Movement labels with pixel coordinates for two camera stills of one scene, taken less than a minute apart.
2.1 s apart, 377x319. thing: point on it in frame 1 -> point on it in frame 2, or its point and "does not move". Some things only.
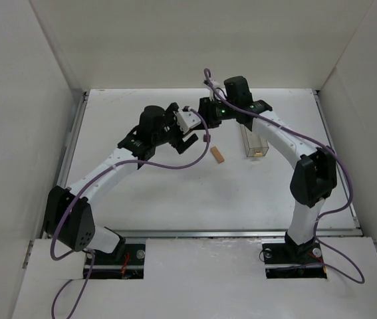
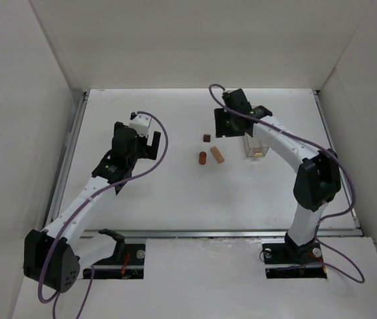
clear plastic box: [254, 145] does not move
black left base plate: [105, 266] does not move
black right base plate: [290, 261] does not move
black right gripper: [206, 113] -> [221, 123]
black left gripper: [177, 143] -> [154, 145]
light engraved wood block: [217, 155] does not move
